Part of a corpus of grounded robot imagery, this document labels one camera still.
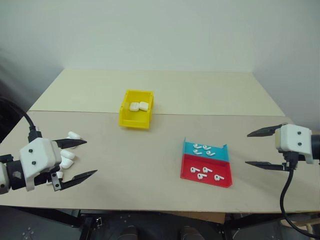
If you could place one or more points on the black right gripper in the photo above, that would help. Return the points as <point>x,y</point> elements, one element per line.
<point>285,157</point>

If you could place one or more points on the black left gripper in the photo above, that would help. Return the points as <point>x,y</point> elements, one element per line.
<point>42,180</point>

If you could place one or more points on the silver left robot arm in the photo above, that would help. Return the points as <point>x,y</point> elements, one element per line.
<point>10,175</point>

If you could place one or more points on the yellow plastic bin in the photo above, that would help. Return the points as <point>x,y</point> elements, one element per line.
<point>133,121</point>

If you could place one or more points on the blue plastic tray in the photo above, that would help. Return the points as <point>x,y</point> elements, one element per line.
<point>220,155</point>

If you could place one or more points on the red plastic tray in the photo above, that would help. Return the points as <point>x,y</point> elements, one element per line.
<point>212,171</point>

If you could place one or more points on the light wooden piece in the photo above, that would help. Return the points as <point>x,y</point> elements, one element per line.
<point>310,224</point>

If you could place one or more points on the brown cardboard panel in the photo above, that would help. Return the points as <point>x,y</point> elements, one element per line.
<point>195,216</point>

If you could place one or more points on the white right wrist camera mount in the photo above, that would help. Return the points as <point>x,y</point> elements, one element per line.
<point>295,140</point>

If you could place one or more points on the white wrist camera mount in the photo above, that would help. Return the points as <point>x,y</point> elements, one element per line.
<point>295,140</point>
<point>37,152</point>

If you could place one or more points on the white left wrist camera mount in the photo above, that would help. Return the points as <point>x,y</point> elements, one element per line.
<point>37,152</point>

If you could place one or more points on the black table frame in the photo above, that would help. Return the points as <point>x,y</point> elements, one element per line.
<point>62,218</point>

